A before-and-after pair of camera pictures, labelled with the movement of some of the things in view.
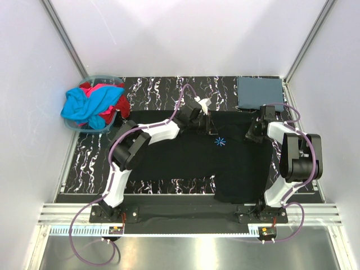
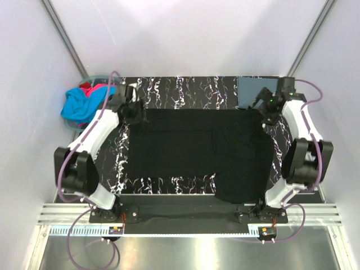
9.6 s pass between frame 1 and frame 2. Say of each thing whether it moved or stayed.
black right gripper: moved
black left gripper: moved
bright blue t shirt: stayed
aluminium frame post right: stayed
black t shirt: stayed
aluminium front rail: stayed
